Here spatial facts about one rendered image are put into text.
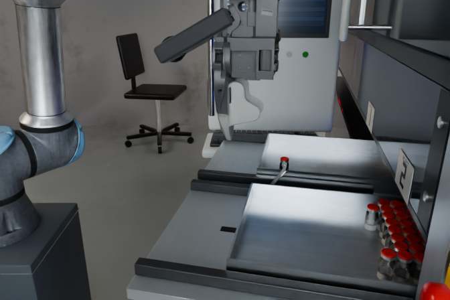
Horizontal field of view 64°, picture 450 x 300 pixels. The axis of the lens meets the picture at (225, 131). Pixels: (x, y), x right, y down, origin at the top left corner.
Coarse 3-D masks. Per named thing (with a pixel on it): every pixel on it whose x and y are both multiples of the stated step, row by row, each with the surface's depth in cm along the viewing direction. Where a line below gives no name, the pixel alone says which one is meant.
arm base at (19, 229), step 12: (24, 192) 82; (0, 204) 76; (12, 204) 78; (24, 204) 81; (0, 216) 76; (12, 216) 78; (24, 216) 80; (36, 216) 84; (0, 228) 76; (12, 228) 79; (24, 228) 80; (0, 240) 76; (12, 240) 78
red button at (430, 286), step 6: (432, 282) 36; (426, 288) 36; (432, 288) 35; (438, 288) 35; (444, 288) 35; (420, 294) 37; (426, 294) 35; (432, 294) 35; (438, 294) 34; (444, 294) 34
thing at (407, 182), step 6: (402, 156) 58; (402, 162) 58; (408, 162) 55; (396, 168) 61; (402, 168) 58; (408, 168) 55; (396, 174) 61; (408, 174) 55; (396, 180) 61; (402, 180) 57; (408, 180) 54; (408, 186) 54; (402, 192) 57; (408, 192) 54; (408, 198) 54
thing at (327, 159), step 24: (288, 144) 109; (312, 144) 107; (336, 144) 106; (360, 144) 104; (264, 168) 85; (312, 168) 93; (336, 168) 93; (360, 168) 93; (384, 168) 93; (384, 192) 81
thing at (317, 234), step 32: (256, 192) 78; (288, 192) 77; (320, 192) 75; (352, 192) 74; (256, 224) 69; (288, 224) 69; (320, 224) 69; (352, 224) 69; (256, 256) 60; (288, 256) 60; (320, 256) 60; (352, 256) 60; (352, 288) 51; (384, 288) 50; (416, 288) 49
